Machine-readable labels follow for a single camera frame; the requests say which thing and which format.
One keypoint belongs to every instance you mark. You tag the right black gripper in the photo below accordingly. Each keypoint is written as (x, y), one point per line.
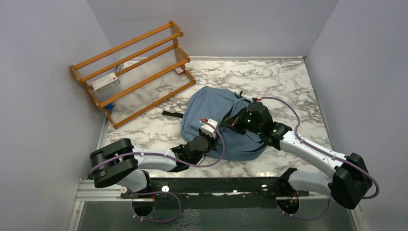
(235, 122)

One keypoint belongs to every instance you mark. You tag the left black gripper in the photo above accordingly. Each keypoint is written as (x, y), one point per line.
(214, 141)

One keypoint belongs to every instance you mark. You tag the blue backpack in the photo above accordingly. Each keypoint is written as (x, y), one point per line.
(219, 105)

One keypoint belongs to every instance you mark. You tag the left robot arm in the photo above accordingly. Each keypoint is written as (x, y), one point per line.
(122, 163)

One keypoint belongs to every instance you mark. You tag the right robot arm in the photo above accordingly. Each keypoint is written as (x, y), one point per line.
(343, 177)

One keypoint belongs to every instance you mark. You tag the small red white box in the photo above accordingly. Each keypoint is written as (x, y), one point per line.
(179, 70)

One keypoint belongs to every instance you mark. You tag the wooden shelf rack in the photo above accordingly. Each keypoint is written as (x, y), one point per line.
(144, 66)

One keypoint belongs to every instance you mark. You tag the white box on shelf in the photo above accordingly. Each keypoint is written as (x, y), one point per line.
(105, 83)

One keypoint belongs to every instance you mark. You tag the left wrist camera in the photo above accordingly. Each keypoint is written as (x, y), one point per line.
(209, 127)

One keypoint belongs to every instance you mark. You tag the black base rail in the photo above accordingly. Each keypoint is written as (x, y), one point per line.
(213, 193)

